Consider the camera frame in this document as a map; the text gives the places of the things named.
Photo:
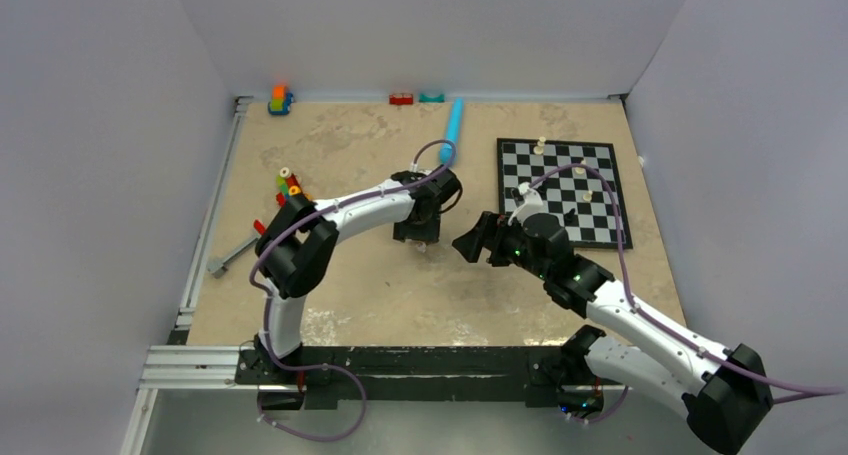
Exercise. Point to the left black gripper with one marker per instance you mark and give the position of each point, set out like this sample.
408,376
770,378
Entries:
427,234

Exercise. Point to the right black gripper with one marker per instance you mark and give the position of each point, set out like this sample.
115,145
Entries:
489,225

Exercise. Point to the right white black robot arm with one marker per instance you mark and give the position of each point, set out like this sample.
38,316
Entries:
720,392

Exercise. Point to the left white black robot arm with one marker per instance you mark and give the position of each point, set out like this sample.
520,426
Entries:
294,251

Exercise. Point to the black chess piece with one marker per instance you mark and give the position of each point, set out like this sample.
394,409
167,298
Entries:
570,218

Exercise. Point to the blue cylinder tube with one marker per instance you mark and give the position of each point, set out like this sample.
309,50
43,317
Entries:
448,150

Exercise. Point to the white chess piece top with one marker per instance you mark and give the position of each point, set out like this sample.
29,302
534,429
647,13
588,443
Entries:
539,148

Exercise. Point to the black white chessboard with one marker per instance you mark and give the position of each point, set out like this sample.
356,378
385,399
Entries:
596,226

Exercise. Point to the teal toy piece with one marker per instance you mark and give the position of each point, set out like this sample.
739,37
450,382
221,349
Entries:
431,97

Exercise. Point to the red toy block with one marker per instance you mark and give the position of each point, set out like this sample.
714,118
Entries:
401,98

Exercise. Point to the colourful block stack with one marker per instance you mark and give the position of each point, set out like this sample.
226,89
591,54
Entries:
288,185

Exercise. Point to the colourful toy car blocks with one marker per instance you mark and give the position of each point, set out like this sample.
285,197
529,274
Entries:
280,101

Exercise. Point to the grey bar with red end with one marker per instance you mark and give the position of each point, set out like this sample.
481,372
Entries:
217,267

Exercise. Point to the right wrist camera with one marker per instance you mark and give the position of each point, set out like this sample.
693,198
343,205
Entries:
530,203

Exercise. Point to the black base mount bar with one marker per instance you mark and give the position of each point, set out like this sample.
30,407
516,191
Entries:
319,378

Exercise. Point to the aluminium frame rail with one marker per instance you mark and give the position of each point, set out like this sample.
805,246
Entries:
177,366

